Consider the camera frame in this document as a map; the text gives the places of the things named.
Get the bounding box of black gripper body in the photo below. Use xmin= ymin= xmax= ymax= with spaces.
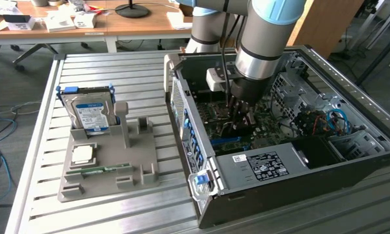
xmin=230 ymin=78 xmax=275 ymax=107

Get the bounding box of graphics card with black fan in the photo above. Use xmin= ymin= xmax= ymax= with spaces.
xmin=219 ymin=121 xmax=258 ymax=140

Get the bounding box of CPU socket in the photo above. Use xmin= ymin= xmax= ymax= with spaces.
xmin=210 ymin=101 xmax=232 ymax=120

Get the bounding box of green motherboard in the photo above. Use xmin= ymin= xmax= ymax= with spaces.
xmin=195 ymin=87 xmax=302 ymax=156

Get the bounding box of blue expansion slot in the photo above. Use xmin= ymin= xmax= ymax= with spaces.
xmin=211 ymin=136 xmax=243 ymax=146

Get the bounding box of grey power supply unit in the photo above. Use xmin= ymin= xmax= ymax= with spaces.
xmin=215 ymin=142 xmax=312 ymax=191

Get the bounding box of black fan shroud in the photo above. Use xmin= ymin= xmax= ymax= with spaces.
xmin=291 ymin=136 xmax=348 ymax=170

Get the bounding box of blue case latch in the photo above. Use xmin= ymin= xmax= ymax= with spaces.
xmin=195 ymin=172 xmax=214 ymax=188

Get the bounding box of metal disk bay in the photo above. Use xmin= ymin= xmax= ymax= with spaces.
xmin=328 ymin=130 xmax=387 ymax=162

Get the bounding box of white paper stack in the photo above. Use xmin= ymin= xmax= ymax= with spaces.
xmin=167 ymin=11 xmax=195 ymax=30

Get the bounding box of open black PC case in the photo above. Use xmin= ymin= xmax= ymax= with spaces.
xmin=164 ymin=45 xmax=390 ymax=230

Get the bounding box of wooden cabinet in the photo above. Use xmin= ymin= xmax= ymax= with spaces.
xmin=286 ymin=0 xmax=365 ymax=59

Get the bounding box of brown cardboard box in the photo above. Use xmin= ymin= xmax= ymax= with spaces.
xmin=179 ymin=3 xmax=195 ymax=17

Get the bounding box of grey parts rack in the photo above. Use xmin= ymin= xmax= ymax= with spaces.
xmin=58 ymin=101 xmax=163 ymax=204

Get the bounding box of wooden desk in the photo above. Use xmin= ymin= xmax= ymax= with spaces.
xmin=0 ymin=0 xmax=286 ymax=71

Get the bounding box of hard disk in blue carrier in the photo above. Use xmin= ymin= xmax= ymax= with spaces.
xmin=56 ymin=83 xmax=122 ymax=137

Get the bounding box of green RAM stick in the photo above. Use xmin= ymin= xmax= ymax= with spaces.
xmin=66 ymin=163 xmax=134 ymax=175

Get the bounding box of black monitor stand base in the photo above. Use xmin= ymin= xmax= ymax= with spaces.
xmin=115 ymin=0 xmax=151 ymax=19

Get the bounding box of silver CPU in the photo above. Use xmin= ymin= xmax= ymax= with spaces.
xmin=72 ymin=147 xmax=96 ymax=165

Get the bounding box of small white printed box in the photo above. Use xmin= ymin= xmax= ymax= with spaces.
xmin=74 ymin=13 xmax=99 ymax=29

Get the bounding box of large white box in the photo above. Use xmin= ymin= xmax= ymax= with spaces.
xmin=44 ymin=11 xmax=78 ymax=33

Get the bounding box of white box with black lid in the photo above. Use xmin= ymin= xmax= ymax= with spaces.
xmin=2 ymin=14 xmax=36 ymax=31

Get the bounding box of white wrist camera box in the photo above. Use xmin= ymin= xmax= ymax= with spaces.
xmin=206 ymin=68 xmax=235 ymax=93

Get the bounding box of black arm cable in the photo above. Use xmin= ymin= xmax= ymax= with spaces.
xmin=220 ymin=12 xmax=246 ymax=108

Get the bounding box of red wire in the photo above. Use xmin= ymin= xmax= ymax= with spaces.
xmin=314 ymin=114 xmax=333 ymax=134

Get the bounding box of blue wire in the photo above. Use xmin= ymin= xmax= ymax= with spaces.
xmin=326 ymin=109 xmax=353 ymax=135

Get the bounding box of grey floor cable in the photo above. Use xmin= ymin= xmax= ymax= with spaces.
xmin=0 ymin=101 xmax=43 ymax=116

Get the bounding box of blue floor cable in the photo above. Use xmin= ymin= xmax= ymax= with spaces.
xmin=0 ymin=107 xmax=18 ymax=208

